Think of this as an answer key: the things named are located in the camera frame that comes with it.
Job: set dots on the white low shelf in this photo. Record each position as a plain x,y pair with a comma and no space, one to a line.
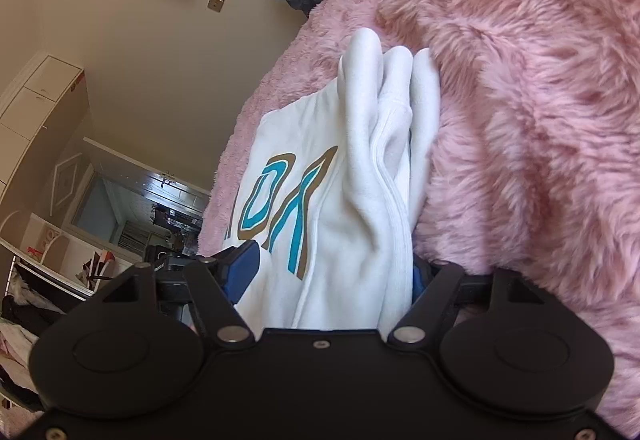
65,250

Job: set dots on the white wardrobe cabinet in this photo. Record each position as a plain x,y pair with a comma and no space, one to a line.
35,120

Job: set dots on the pile of hanging clothes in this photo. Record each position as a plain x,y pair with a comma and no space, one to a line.
20,335

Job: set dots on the white printed sweatshirt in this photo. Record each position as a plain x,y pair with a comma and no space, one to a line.
345,180

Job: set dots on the pink fluffy blanket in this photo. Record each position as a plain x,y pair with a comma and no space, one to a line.
525,120

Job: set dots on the white door frame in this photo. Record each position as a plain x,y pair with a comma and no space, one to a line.
140,190

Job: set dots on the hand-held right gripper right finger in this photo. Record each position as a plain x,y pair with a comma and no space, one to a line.
418,280

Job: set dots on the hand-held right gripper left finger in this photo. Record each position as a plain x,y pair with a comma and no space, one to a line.
245,265

